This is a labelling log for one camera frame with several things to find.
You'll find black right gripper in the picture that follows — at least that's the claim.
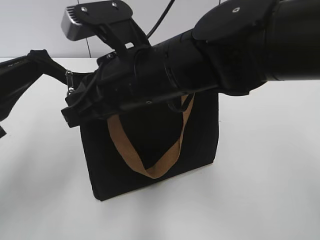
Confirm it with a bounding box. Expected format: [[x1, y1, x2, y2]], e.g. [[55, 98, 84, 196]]
[[61, 46, 173, 128]]

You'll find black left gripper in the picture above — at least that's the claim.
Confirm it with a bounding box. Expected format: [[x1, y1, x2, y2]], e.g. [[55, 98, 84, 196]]
[[0, 57, 43, 138]]

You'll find silver zipper pull with ring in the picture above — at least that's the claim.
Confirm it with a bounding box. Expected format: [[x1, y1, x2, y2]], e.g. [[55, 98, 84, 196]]
[[65, 70, 75, 97]]

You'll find black canvas tote bag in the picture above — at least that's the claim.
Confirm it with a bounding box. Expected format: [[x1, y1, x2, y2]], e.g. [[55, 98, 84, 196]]
[[27, 49, 221, 202]]

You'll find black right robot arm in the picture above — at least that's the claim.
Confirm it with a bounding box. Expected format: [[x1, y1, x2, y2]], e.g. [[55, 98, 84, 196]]
[[62, 0, 320, 127]]

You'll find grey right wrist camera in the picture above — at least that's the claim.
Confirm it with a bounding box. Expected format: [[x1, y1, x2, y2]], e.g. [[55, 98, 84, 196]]
[[60, 5, 84, 42]]

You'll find black right camera cable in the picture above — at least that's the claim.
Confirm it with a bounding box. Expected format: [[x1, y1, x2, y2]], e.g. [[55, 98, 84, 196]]
[[146, 0, 176, 38]]

